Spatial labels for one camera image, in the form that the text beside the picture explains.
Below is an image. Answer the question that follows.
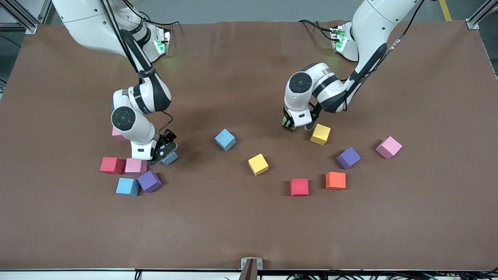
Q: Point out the yellow foam block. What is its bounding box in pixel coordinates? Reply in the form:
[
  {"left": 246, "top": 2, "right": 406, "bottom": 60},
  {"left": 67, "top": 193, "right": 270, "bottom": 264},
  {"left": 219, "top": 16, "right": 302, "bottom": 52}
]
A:
[
  {"left": 248, "top": 153, "right": 269, "bottom": 176},
  {"left": 310, "top": 123, "right": 331, "bottom": 146}
]

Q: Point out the purple foam block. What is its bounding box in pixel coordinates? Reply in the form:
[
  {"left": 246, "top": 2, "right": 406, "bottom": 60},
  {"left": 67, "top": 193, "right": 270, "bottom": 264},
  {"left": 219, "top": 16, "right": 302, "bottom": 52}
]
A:
[
  {"left": 336, "top": 147, "right": 361, "bottom": 170},
  {"left": 137, "top": 170, "right": 163, "bottom": 193}
]

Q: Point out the red foam block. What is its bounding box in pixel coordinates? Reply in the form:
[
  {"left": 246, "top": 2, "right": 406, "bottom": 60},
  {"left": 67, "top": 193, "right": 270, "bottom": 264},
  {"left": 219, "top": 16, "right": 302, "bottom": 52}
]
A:
[
  {"left": 100, "top": 157, "right": 125, "bottom": 175},
  {"left": 290, "top": 178, "right": 309, "bottom": 197}
]

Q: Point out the orange foam block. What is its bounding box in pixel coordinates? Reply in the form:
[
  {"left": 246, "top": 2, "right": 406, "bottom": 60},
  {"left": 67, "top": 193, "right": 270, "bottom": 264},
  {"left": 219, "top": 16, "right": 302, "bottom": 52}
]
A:
[{"left": 326, "top": 171, "right": 347, "bottom": 191}]

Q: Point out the brown table cover sheet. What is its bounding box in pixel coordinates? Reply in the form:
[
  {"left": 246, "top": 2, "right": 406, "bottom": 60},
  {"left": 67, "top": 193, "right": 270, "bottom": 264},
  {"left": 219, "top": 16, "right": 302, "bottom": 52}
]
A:
[{"left": 0, "top": 20, "right": 498, "bottom": 271}]

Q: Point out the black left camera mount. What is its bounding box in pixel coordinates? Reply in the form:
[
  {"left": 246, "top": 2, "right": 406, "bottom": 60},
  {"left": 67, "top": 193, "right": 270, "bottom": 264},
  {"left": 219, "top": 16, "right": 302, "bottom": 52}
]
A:
[{"left": 307, "top": 102, "right": 323, "bottom": 124}]

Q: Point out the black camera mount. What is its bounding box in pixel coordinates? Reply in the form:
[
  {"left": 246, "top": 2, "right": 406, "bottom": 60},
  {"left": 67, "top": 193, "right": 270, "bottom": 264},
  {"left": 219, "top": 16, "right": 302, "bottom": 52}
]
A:
[
  {"left": 158, "top": 129, "right": 178, "bottom": 145},
  {"left": 307, "top": 102, "right": 323, "bottom": 124}
]

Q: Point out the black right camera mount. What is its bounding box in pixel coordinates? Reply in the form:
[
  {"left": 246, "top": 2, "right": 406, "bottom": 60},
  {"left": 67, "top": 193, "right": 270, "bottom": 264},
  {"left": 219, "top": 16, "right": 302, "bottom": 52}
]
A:
[{"left": 158, "top": 129, "right": 178, "bottom": 145}]

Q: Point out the black left base cable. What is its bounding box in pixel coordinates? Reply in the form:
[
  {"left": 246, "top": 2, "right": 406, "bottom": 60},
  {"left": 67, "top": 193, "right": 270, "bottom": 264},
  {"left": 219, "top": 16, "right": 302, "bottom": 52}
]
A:
[{"left": 298, "top": 19, "right": 336, "bottom": 41}]

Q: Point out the black base cable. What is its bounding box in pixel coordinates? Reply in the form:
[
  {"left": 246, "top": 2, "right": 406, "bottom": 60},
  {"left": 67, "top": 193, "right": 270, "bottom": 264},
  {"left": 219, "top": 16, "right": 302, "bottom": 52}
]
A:
[
  {"left": 124, "top": 0, "right": 181, "bottom": 27},
  {"left": 298, "top": 19, "right": 336, "bottom": 41}
]

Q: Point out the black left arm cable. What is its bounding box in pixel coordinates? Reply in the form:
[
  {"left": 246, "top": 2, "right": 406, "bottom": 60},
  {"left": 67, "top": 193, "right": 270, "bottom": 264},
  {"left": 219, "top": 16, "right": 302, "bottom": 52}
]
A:
[{"left": 382, "top": 0, "right": 425, "bottom": 60}]

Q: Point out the black right base cable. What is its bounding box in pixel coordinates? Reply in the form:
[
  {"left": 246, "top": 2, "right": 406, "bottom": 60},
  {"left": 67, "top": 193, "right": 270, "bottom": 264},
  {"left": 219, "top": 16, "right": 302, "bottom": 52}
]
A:
[{"left": 124, "top": 0, "right": 181, "bottom": 27}]

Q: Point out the grey metal bracket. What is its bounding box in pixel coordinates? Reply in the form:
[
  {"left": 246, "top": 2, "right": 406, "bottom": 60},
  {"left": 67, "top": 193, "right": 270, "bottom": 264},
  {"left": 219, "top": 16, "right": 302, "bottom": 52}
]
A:
[{"left": 240, "top": 257, "right": 263, "bottom": 280}]

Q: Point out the aluminium frame profile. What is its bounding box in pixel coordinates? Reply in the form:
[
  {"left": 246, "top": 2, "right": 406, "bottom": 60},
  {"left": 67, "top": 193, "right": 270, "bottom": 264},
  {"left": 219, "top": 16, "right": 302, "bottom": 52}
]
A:
[
  {"left": 0, "top": 0, "right": 38, "bottom": 35},
  {"left": 466, "top": 0, "right": 498, "bottom": 30},
  {"left": 38, "top": 0, "right": 53, "bottom": 25}
]

